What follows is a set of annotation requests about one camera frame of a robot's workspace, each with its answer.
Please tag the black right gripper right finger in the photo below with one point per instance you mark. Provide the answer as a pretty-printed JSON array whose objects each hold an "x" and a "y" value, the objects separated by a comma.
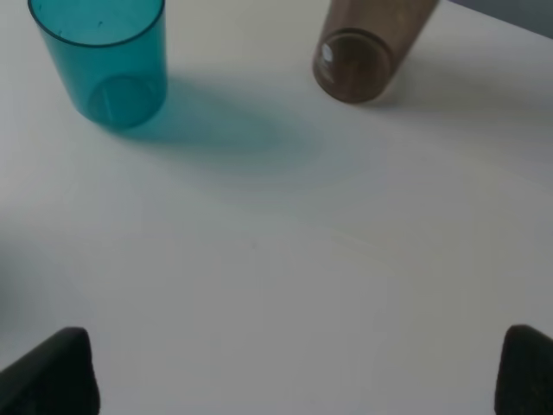
[{"x": 524, "y": 381}]

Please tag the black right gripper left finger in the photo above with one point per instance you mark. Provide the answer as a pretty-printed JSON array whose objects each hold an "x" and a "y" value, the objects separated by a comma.
[{"x": 55, "y": 377}]

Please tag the teal transparent plastic cup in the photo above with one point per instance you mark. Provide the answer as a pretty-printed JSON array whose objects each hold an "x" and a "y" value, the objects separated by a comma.
[{"x": 110, "y": 56}]

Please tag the smoky brown transparent water bottle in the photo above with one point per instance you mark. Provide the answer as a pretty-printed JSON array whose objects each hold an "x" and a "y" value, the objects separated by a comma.
[{"x": 364, "y": 42}]

